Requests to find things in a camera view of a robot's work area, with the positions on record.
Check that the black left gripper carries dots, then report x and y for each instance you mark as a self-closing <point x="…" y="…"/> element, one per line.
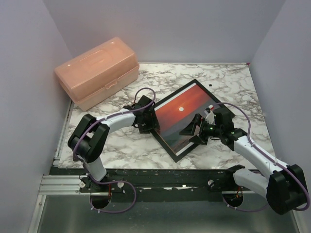
<point x="146" y="129"/>

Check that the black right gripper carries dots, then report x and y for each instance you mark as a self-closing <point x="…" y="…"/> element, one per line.
<point x="190" y="129"/>

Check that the red sunset photo print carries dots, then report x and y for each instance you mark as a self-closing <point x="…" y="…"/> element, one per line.
<point x="179" y="114"/>

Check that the wooden picture frame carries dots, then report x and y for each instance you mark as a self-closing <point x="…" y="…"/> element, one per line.
<point x="170" y="150"/>

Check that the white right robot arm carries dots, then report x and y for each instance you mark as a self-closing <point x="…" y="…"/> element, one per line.
<point x="283" y="186"/>

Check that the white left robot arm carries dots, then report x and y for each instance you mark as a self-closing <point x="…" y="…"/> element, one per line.
<point x="89" y="137"/>

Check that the pink plastic storage box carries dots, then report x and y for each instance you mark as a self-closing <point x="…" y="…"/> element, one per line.
<point x="97" y="74"/>

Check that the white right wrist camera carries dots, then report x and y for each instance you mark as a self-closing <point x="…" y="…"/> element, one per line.
<point x="209" y="114"/>

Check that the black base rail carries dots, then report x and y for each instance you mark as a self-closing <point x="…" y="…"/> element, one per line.
<point x="155" y="185"/>

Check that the aluminium extrusion rail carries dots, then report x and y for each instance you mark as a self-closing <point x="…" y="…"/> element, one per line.
<point x="59" y="185"/>

